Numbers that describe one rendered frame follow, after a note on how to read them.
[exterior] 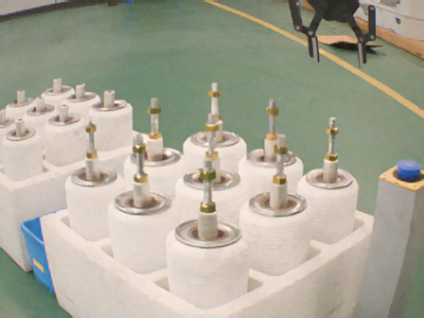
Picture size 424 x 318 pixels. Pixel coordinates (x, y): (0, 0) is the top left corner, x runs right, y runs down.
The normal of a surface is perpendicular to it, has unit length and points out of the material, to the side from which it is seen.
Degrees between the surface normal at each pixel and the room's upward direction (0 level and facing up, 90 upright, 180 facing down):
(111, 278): 90
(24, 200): 90
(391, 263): 90
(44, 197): 90
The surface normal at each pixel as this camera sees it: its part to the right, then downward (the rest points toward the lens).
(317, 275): 0.69, 0.25
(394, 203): -0.73, 0.23
